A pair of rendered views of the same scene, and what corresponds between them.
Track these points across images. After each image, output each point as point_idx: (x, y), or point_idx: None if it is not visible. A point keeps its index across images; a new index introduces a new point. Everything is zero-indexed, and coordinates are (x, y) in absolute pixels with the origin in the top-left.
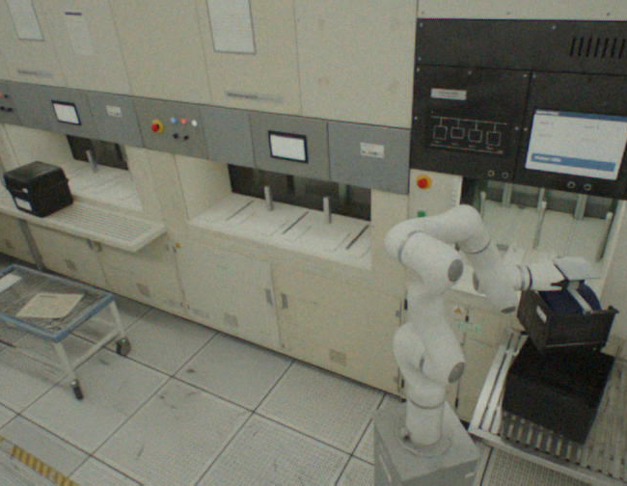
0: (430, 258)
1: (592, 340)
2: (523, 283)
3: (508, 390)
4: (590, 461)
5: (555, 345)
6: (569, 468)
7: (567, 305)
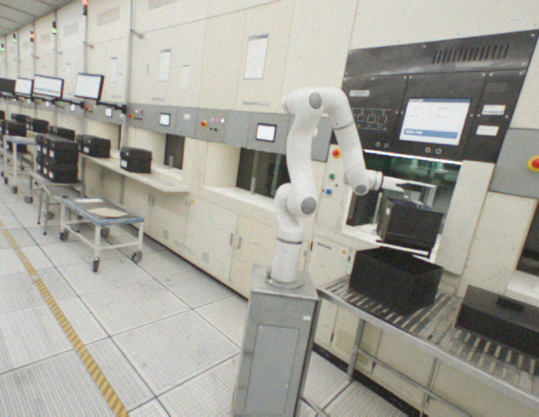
0: (301, 90)
1: (423, 238)
2: (376, 180)
3: (355, 268)
4: (405, 324)
5: (393, 234)
6: (385, 321)
7: None
